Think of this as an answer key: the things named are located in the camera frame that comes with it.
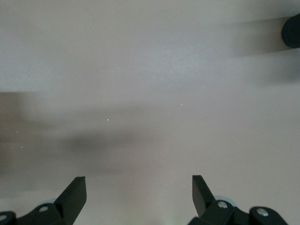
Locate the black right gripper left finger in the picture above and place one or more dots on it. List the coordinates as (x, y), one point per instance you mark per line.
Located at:
(68, 201)

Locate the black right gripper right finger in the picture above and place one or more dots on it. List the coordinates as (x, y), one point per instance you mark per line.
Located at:
(201, 199)

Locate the black round object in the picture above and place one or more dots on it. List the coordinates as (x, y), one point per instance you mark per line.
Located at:
(291, 32)

